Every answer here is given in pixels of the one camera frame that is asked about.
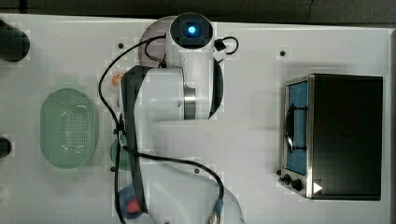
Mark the orange slice toy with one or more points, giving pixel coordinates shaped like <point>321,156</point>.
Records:
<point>116,79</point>

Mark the black cylinder lower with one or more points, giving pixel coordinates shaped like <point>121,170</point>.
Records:
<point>5,147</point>

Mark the grey round plate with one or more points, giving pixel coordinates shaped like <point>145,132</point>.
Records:
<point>153,54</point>

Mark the red strawberry in bowl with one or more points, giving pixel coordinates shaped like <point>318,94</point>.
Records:
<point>133,206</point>

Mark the black cylinder upper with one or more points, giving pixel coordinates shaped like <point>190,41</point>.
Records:
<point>14,43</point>

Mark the black cylinder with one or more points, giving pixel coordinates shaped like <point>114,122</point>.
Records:
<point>5,147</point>
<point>14,43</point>

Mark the black toaster oven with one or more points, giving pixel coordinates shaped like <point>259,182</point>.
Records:
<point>332,137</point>

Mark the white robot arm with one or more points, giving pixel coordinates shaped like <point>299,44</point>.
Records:
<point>187,85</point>

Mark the blue bowl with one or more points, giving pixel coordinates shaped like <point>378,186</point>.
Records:
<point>125,195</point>

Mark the green cup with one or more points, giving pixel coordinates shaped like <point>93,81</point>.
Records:
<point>124,157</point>

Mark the green perforated colander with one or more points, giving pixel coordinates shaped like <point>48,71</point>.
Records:
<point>68,128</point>

